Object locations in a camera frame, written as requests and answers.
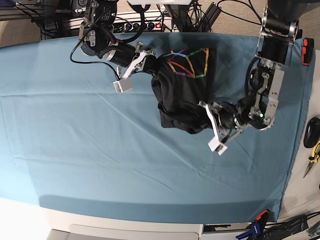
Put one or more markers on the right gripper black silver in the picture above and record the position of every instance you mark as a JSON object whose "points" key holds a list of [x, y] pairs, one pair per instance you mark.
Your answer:
{"points": [[133, 58]]}

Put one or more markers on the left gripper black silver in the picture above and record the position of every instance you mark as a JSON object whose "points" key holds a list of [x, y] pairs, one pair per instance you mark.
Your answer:
{"points": [[225, 115]]}

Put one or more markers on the black T-shirt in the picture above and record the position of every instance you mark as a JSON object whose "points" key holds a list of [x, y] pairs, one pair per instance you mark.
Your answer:
{"points": [[183, 79]]}

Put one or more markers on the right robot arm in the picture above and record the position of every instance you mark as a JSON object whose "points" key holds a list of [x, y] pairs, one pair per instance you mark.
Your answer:
{"points": [[96, 31]]}

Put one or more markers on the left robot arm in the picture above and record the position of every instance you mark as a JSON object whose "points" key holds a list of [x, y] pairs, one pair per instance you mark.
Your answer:
{"points": [[264, 76]]}

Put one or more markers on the black aluminium extrusion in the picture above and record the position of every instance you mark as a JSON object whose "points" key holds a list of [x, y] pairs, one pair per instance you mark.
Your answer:
{"points": [[208, 18]]}

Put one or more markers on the black computer mouse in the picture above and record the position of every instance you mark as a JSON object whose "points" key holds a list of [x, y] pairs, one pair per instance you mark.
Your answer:
{"points": [[312, 133]]}

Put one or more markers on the orange black clamp top right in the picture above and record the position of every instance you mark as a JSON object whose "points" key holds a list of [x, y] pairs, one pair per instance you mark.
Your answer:
{"points": [[307, 51]]}

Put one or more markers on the blue table cloth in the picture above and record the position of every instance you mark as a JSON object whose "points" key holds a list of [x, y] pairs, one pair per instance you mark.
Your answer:
{"points": [[69, 142]]}

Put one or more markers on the orange blue clamp bottom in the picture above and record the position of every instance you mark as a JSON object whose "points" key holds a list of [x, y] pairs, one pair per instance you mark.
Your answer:
{"points": [[257, 227]]}

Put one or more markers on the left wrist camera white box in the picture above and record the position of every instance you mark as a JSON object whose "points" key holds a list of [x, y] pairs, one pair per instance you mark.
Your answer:
{"points": [[216, 146]]}

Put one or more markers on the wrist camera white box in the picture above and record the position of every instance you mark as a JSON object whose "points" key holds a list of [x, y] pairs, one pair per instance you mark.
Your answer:
{"points": [[122, 85], [216, 146]]}

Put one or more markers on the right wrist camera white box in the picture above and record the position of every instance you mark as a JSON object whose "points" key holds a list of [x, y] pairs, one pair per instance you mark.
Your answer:
{"points": [[122, 85]]}

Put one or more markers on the black power strip red switch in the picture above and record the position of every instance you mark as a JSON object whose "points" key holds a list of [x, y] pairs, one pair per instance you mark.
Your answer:
{"points": [[127, 27]]}

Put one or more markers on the yellow handled pliers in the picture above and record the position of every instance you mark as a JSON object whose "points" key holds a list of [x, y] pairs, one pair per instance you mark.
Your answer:
{"points": [[313, 159]]}

